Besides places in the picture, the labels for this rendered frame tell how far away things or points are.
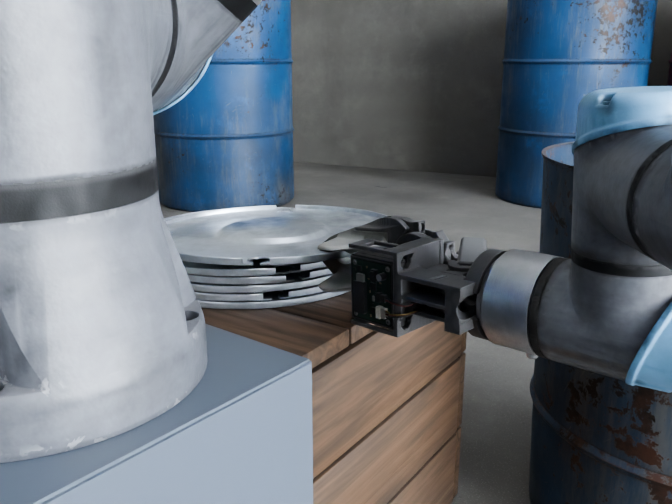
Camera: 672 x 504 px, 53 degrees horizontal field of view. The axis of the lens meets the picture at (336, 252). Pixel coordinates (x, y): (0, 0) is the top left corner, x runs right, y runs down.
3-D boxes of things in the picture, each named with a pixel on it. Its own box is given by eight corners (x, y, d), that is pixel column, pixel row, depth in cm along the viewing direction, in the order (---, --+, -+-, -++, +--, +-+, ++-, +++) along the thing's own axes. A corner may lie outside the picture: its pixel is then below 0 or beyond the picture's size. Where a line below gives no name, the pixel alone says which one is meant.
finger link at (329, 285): (286, 262, 65) (357, 278, 59) (330, 250, 69) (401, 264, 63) (288, 293, 66) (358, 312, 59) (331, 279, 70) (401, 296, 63)
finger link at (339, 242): (285, 227, 64) (357, 242, 58) (329, 217, 68) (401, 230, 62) (286, 259, 65) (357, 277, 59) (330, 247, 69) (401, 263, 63)
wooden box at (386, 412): (459, 494, 95) (473, 256, 86) (294, 696, 65) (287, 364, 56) (244, 413, 117) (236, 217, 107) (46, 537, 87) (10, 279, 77)
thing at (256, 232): (179, 212, 92) (179, 206, 92) (393, 209, 91) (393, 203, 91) (104, 267, 64) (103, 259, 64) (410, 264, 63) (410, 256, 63)
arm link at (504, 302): (578, 247, 51) (572, 348, 53) (524, 239, 55) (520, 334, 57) (528, 268, 46) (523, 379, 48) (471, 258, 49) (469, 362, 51)
